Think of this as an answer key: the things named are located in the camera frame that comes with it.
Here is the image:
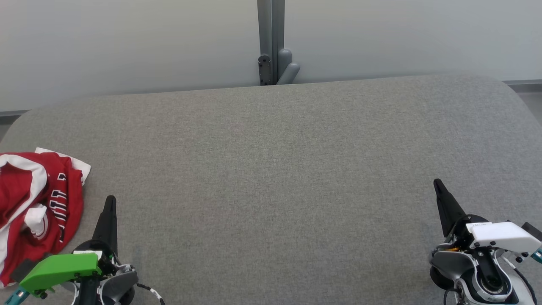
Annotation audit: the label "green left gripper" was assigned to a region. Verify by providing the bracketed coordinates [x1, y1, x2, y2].
[19, 195, 120, 296]

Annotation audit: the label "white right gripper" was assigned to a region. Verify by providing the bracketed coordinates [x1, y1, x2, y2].
[433, 178, 542, 255]

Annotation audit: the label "red jersey with white sleeves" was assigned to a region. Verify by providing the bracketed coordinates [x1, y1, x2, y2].
[0, 147, 91, 288]

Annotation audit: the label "red shorts with white stripe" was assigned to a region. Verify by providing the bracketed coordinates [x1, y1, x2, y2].
[0, 152, 49, 238]

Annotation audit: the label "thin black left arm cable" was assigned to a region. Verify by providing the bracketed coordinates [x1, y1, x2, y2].
[135, 283, 166, 305]

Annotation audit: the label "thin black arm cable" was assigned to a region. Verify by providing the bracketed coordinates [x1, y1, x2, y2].
[135, 283, 166, 305]
[514, 266, 538, 305]

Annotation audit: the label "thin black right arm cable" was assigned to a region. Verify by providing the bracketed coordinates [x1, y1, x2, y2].
[514, 266, 538, 305]

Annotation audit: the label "left camera cable teal plug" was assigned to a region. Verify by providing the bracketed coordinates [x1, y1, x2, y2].
[4, 286, 31, 305]

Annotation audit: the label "grey metal frame post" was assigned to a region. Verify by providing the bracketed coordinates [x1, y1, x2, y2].
[257, 0, 301, 86]

